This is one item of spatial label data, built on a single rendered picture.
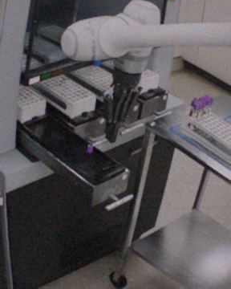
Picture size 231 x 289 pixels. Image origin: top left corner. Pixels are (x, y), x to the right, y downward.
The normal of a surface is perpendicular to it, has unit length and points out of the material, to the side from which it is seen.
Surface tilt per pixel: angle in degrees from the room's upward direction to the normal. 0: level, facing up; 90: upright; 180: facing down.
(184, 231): 0
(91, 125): 90
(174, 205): 0
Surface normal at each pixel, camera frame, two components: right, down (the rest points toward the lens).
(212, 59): -0.71, 0.29
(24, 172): 0.70, 0.45
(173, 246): 0.14, -0.84
